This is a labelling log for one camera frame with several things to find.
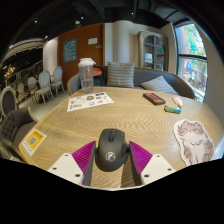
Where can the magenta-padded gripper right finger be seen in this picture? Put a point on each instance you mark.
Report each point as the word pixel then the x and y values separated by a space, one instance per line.
pixel 155 166

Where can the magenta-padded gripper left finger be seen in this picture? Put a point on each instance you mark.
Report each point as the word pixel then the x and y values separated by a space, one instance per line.
pixel 68 165

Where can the black computer mouse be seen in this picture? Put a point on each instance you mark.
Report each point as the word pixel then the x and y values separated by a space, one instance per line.
pixel 111 150

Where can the cat-shaped mouse pad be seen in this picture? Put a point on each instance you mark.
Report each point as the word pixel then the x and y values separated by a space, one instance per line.
pixel 195 141

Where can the yellow and white sticker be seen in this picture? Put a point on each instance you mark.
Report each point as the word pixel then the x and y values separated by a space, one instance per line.
pixel 33 141

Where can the small green packet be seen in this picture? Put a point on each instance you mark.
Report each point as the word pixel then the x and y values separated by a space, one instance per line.
pixel 172 109

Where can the printed paper sheet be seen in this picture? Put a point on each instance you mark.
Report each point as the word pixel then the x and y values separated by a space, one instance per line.
pixel 88 101

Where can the grey tufted armchair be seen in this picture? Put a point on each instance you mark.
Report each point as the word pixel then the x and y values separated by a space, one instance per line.
pixel 15 123

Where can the white and pink packet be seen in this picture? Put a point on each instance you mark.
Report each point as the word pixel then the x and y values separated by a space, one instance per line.
pixel 177 100

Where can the striped flat cushion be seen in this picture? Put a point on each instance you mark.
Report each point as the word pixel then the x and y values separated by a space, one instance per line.
pixel 159 85

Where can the group of white chairs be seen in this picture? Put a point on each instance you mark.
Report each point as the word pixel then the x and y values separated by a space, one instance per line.
pixel 44 81

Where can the grey curved sofa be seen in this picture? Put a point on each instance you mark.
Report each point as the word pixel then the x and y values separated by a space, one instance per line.
pixel 180 83

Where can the clear shaker bottle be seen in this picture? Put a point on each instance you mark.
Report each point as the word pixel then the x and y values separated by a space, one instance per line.
pixel 87 76

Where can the striped square cushion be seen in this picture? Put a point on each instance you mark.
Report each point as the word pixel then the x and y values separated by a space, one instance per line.
pixel 120 74

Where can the dark-framed window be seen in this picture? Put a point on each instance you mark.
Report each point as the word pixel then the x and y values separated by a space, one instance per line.
pixel 191 63

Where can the arched glass-door cabinet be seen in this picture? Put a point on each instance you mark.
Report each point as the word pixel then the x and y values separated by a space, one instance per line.
pixel 153 50

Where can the blue wall poster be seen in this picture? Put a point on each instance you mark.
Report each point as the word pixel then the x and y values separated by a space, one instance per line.
pixel 70 50

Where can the small white wall sign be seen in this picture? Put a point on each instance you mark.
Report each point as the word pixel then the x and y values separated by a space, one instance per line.
pixel 92 41

